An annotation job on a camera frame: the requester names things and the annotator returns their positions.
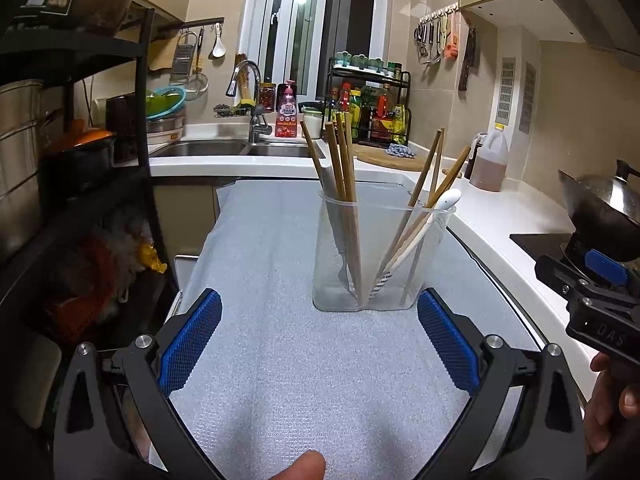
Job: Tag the round wooden cutting board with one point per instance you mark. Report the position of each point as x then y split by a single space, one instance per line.
379 157

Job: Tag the chrome kitchen faucet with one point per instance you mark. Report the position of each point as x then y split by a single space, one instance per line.
245 80

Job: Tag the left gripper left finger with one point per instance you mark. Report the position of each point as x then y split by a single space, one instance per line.
115 419

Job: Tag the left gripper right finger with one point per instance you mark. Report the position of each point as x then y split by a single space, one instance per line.
545 438

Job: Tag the wooden chopstick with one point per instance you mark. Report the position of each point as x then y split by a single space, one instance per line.
431 194
434 155
352 198
446 183
340 129
341 206
313 154

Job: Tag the pink dish soap bottle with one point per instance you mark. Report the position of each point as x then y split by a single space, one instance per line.
286 110

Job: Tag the clear plastic utensil holder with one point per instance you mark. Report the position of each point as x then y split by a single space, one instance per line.
380 208

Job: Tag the hanging brown cleaver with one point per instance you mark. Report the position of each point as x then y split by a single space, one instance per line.
468 60

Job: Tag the stainless steel sink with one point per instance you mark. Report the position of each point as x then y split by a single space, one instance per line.
233 148

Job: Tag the white ceramic spoon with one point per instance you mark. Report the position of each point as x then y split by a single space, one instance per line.
445 203

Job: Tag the hanging white ladle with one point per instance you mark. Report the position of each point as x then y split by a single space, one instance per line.
218 50

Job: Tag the person's right hand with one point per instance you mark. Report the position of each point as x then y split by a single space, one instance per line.
615 394

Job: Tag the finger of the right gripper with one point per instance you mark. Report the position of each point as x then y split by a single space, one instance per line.
595 265
562 279

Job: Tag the grey textured table mat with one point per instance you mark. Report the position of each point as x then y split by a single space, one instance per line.
279 377

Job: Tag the metal box grater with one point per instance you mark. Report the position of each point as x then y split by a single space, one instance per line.
182 62

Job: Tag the stainless steel pot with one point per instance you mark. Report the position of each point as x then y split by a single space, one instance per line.
20 120

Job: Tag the black condiment rack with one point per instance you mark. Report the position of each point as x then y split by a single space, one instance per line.
375 93

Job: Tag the dark clay pot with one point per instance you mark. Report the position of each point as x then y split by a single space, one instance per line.
101 17

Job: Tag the plastic oil jug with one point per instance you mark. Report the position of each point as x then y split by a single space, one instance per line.
490 161

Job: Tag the white lidded jar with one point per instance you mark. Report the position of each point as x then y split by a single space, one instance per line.
313 120

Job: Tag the green colander bowls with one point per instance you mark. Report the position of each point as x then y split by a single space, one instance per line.
162 102

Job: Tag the black wok with lid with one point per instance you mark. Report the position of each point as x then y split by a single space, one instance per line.
605 211

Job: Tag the hanging utensils on rail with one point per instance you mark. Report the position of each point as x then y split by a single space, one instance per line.
437 36

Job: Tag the blue dish cloth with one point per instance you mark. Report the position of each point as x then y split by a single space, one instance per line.
400 151

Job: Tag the person's left hand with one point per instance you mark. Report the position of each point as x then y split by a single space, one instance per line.
311 465

